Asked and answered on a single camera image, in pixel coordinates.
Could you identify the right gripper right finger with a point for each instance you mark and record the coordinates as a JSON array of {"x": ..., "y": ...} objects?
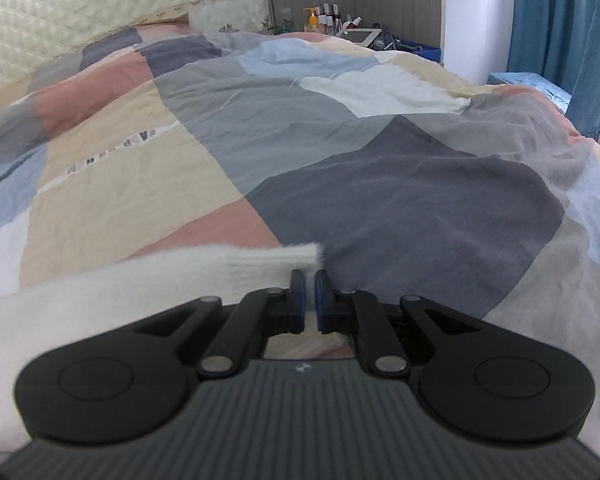
[{"x": 360, "y": 316}]

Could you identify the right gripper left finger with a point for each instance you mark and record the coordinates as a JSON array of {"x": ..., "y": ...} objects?
[{"x": 259, "y": 316}]

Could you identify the cream striped knit sweater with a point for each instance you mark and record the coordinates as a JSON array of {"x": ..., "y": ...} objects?
[{"x": 46, "y": 316}]

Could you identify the patchwork colour block duvet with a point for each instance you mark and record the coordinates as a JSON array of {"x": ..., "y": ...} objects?
[{"x": 484, "y": 199}]

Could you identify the blue storage tray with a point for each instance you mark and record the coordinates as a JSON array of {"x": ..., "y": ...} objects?
[{"x": 433, "y": 54}]

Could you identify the white tablet device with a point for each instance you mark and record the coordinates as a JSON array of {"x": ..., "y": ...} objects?
[{"x": 363, "y": 37}]

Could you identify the yellow pump bottle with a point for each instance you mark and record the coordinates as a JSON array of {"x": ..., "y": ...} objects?
[{"x": 312, "y": 21}]

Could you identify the light blue stool cushion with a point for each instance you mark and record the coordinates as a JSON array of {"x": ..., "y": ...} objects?
[{"x": 553, "y": 92}]

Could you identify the blue curtain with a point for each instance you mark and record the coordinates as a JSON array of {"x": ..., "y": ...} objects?
[{"x": 560, "y": 41}]

